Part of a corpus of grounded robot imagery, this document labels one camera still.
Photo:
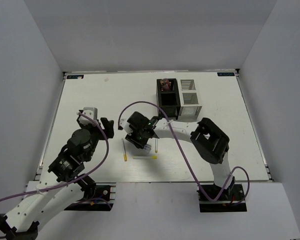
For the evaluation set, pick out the dark logo sticker left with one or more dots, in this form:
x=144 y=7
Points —
x=75 y=77

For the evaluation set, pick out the clear tube of markers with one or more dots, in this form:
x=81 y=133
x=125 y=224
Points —
x=165 y=85

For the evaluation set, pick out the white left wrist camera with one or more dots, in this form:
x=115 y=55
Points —
x=87 y=115

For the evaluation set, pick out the black slotted organizer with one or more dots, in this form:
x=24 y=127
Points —
x=168 y=99

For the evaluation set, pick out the yellow capped marker horizontal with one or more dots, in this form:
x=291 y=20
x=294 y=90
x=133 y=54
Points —
x=145 y=157

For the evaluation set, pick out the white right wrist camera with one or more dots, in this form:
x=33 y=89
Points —
x=125 y=126

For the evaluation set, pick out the orange tipped marker middle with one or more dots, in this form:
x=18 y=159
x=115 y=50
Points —
x=156 y=145

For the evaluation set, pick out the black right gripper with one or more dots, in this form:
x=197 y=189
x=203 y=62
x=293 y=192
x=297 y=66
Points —
x=133 y=138

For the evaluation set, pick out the dark logo sticker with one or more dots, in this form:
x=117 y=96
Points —
x=225 y=74
x=75 y=77

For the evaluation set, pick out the yellow capped marker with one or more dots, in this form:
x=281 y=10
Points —
x=124 y=150

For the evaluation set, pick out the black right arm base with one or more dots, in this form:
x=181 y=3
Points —
x=232 y=203

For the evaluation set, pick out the blue capped spray bottle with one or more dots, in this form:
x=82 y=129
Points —
x=147 y=148

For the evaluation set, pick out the dark logo sticker right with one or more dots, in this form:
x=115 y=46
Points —
x=225 y=74

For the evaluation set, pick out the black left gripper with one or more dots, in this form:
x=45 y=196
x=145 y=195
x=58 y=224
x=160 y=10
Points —
x=108 y=132

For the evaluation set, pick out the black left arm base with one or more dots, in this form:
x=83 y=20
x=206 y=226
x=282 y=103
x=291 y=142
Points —
x=102 y=200

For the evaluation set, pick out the white slotted organizer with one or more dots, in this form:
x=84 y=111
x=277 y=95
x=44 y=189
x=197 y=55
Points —
x=190 y=100

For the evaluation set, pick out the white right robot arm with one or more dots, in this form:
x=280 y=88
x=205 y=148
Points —
x=211 y=143

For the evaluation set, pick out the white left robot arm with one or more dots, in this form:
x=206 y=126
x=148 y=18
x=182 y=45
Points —
x=63 y=184

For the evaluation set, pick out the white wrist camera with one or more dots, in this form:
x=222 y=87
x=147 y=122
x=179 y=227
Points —
x=125 y=126
x=87 y=115

